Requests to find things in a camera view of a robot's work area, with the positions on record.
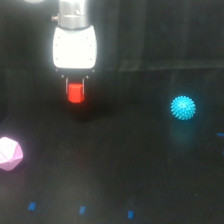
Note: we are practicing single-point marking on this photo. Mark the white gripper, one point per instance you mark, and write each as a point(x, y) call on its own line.
point(74, 52)

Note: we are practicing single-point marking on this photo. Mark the red hexagonal block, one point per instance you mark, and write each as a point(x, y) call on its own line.
point(75, 93)

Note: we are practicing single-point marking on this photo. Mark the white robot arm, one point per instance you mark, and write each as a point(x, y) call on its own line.
point(72, 15)

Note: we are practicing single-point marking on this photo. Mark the pink polyhedron object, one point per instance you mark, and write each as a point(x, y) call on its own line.
point(11, 154)

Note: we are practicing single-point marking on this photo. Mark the cyan spiky ball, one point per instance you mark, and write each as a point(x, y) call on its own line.
point(183, 108)

